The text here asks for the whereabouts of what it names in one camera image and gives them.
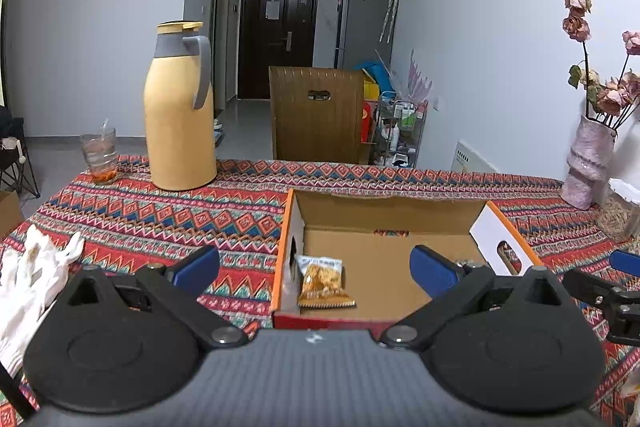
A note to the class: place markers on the red patterned tablecloth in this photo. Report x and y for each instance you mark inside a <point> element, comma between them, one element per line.
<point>175,217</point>

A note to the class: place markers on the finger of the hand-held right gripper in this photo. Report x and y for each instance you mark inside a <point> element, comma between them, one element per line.
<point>600,289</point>
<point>626,263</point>

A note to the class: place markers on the white door notice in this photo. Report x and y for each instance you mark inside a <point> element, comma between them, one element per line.
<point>272,9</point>

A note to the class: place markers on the grey interior door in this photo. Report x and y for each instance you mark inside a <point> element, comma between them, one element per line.
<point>222,32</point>

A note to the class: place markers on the pink textured vase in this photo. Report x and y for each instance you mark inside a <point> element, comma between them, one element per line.
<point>585,167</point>

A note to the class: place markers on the blue plastic bin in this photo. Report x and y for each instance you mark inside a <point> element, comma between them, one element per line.
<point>375,74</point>

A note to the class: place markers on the white cotton glove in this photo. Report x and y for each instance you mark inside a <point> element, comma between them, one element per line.
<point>25,287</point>

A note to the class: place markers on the black folding chair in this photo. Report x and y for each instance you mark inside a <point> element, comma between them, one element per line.
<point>15,157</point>

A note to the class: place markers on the dried pink rose bouquet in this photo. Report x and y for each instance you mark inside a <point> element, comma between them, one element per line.
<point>607,99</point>

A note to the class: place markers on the brown cardboard box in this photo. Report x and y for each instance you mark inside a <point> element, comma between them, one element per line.
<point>9,214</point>

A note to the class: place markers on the red gift box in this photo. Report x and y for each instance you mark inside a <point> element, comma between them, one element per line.
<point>367,119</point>

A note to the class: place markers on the orange cracker snack packet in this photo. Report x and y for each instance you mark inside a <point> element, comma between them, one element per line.
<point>322,282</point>

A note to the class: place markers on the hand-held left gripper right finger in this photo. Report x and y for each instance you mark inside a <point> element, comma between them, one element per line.
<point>432,272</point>

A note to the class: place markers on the orange cardboard box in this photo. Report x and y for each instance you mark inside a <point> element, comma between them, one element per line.
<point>380,257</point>

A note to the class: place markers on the glass cup with straw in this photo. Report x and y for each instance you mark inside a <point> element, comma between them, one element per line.
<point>100,157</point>

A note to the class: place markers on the white wall heater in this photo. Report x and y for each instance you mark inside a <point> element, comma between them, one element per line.
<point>472,159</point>

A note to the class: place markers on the pink wall decoration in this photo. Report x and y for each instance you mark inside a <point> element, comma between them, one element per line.
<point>419,79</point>

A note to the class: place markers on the dark entrance door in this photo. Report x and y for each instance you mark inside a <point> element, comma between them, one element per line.
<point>260,47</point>

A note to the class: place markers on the grey refrigerator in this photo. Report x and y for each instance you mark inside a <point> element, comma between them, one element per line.
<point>360,32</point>

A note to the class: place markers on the yellow thermos jug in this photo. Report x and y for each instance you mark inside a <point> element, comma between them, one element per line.
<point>175,132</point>

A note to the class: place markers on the clear container of seeds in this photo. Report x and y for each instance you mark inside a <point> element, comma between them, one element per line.
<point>622,214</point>

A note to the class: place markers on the white folded umbrella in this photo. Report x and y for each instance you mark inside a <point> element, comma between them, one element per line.
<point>390,12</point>

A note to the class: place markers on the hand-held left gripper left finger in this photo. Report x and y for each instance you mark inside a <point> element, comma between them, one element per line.
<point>197,267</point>

